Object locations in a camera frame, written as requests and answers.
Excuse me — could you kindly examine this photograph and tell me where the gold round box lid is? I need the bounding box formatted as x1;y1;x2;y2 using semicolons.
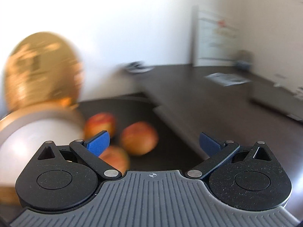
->
4;32;84;112

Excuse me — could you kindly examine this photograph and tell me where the dark raised desk shelf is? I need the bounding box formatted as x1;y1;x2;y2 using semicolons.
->
135;65;302;160

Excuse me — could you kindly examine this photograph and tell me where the small blue grey device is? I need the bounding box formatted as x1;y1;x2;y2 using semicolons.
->
235;50;253;71

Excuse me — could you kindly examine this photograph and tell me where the white paper sheet stack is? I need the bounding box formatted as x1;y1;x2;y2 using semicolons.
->
205;73;250;87

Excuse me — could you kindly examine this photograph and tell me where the framed certificate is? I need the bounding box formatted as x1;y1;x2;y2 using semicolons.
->
193;5;240;67

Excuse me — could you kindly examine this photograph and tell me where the gold round gift box base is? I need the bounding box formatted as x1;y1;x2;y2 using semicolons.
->
1;103;85;205

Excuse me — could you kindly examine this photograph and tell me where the red yellow apple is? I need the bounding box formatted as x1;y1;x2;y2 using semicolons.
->
84;112;116;139

